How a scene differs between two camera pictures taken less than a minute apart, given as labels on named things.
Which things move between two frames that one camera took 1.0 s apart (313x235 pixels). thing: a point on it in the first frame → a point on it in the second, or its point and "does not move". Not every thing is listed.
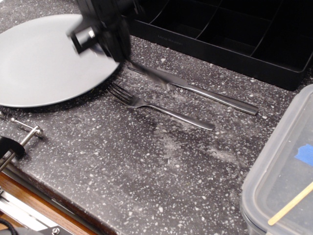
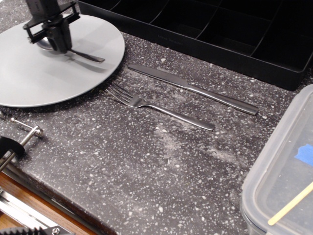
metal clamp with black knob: (10, 149) does not move
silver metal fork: (136, 102) does not move
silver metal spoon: (165, 85) → (44, 44)
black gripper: (105, 27) → (46, 12)
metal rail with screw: (27, 221) does not move
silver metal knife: (170, 80) does not move
